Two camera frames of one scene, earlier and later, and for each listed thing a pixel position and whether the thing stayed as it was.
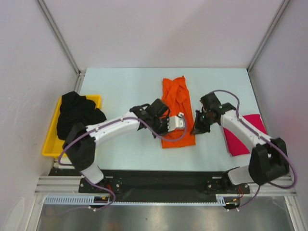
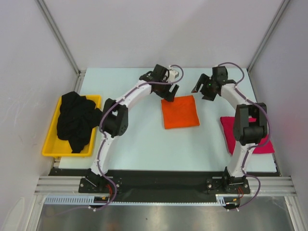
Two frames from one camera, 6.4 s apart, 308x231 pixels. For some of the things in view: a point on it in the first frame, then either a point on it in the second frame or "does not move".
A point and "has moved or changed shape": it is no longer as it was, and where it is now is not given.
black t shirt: x=76 y=109 does not move
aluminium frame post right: x=283 y=6 does not move
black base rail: x=157 y=184 does not move
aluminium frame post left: x=78 y=73 does not move
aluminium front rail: x=263 y=185 does not move
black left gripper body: x=160 y=125 to x=162 y=90
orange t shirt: x=175 y=92 has moved or changed shape
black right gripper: x=198 y=128 to x=208 y=96
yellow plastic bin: x=53 y=145 does not move
